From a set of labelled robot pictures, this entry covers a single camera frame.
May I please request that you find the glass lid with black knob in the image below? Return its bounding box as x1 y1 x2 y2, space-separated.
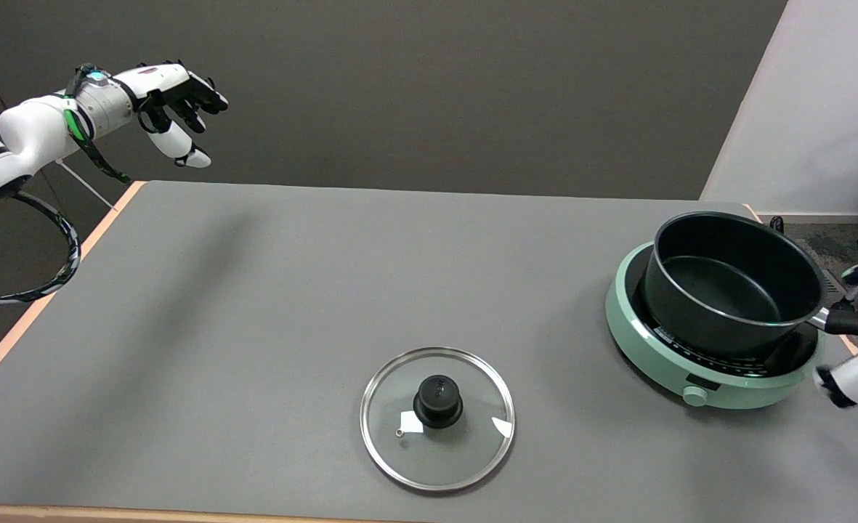
360 346 517 492

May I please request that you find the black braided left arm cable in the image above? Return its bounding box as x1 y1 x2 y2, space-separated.
0 190 81 307

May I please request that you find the black cooking pot with handle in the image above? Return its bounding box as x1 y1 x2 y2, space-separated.
643 211 858 358

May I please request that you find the green black wrist cable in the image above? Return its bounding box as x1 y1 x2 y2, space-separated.
64 63 132 185

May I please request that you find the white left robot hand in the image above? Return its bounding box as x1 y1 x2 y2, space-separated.
134 61 230 169

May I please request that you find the green round induction cooker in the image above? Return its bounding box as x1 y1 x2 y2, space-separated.
605 242 827 410

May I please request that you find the white cable tie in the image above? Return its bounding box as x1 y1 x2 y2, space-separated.
56 159 119 213

